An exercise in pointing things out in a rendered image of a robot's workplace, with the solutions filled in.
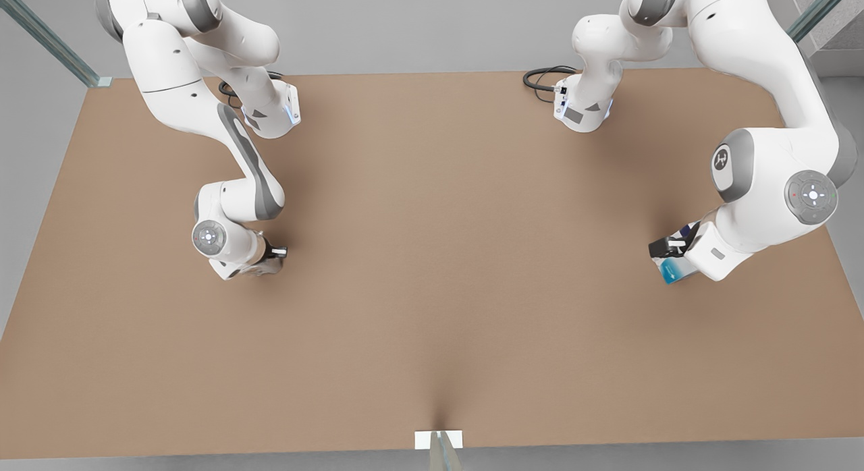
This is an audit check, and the silver frame post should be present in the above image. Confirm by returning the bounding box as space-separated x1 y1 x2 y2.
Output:
0 0 113 88
786 0 858 44
414 430 464 471

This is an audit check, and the black cable loop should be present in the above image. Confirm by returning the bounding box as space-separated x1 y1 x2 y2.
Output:
522 65 583 105
217 71 285 111

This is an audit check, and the blue plastic container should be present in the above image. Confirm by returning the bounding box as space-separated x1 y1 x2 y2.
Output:
659 254 701 285

